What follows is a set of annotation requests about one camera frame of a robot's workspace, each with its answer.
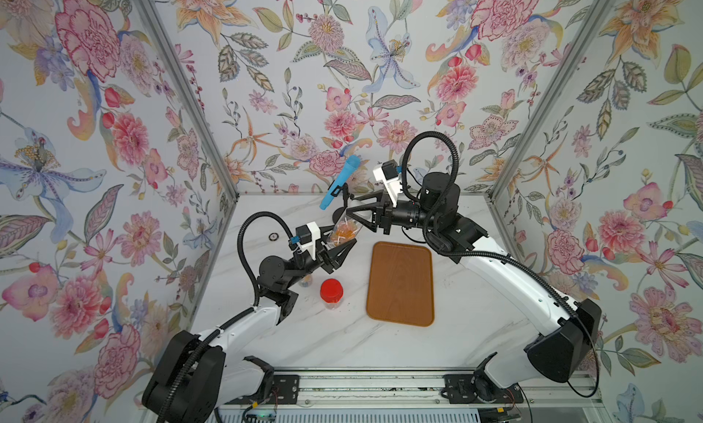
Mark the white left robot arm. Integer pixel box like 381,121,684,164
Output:
141,240,356,422

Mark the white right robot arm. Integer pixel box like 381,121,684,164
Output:
345,172,602,391

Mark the small clear jar of candies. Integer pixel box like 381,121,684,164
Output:
298,275,313,287

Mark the red lidded plastic jar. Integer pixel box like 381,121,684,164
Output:
320,278,344,309

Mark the black microphone stand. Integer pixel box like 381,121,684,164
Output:
330,183,353,212

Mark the blue microphone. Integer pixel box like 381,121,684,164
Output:
320,155,362,210

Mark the brown wooden tray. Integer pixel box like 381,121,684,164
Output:
366,242,435,327

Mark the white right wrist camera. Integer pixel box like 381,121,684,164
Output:
373,159,403,207

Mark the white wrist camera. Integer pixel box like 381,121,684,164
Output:
290,222,321,259
373,159,403,207

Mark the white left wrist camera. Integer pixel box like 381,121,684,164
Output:
290,222,321,259

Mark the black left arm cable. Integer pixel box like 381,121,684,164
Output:
153,211,295,423

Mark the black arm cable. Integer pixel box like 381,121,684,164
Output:
400,130,600,399
153,211,295,423

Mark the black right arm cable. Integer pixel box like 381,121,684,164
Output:
400,130,600,399

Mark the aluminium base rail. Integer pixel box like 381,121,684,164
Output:
195,369,611,422

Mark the aluminium frame post right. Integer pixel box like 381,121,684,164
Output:
484,0,616,203

